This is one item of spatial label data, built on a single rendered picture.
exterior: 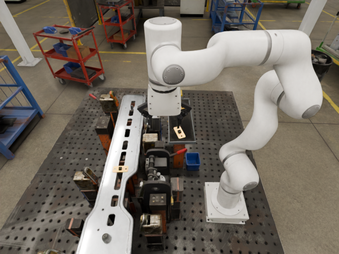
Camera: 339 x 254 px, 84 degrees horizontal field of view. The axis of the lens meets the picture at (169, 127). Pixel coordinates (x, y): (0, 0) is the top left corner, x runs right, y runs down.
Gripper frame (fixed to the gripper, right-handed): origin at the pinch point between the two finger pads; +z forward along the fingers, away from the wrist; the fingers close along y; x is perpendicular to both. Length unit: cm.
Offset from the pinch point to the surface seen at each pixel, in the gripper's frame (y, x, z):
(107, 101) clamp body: 43, -66, 40
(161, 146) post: 2.1, -18.6, 35.0
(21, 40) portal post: 285, -345, 99
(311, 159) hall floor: -177, -83, 144
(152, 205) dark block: 5.7, 13.9, 33.2
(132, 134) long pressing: 21, -37, 45
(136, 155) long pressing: 17, -20, 44
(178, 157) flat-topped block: -9, -29, 61
